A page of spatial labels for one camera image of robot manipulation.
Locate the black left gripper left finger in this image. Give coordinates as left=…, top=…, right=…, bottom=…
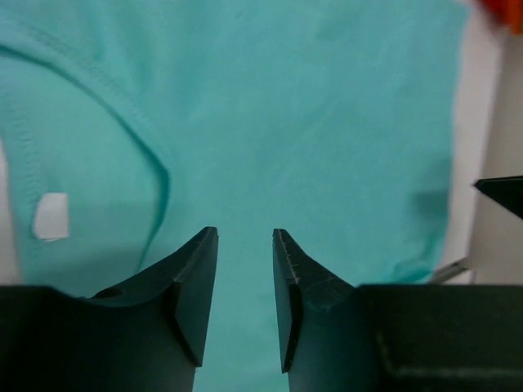
left=1, top=227, right=218, bottom=391

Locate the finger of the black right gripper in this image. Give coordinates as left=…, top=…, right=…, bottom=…
left=474, top=176, right=523, bottom=220

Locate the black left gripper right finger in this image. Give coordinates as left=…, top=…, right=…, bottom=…
left=273, top=229, right=522, bottom=391

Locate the red folded t shirt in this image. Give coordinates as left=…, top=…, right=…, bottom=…
left=477, top=0, right=523, bottom=35

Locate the teal t shirt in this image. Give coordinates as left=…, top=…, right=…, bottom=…
left=1, top=1, right=468, bottom=391

